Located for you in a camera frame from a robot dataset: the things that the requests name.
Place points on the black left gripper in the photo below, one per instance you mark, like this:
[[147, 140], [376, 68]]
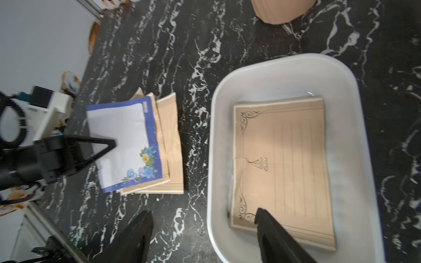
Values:
[[51, 158]]

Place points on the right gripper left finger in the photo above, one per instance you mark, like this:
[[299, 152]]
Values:
[[131, 245]]

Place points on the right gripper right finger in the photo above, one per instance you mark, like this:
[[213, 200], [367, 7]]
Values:
[[275, 243]]

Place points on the blue bordered floral paper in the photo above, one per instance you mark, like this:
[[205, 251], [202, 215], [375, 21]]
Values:
[[136, 157]]

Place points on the white storage box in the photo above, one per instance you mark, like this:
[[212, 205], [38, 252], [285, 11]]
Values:
[[354, 208]]

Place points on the potted green plant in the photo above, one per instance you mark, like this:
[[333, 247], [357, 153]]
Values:
[[276, 12]]

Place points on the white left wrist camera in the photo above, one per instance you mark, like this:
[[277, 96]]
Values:
[[47, 112]]

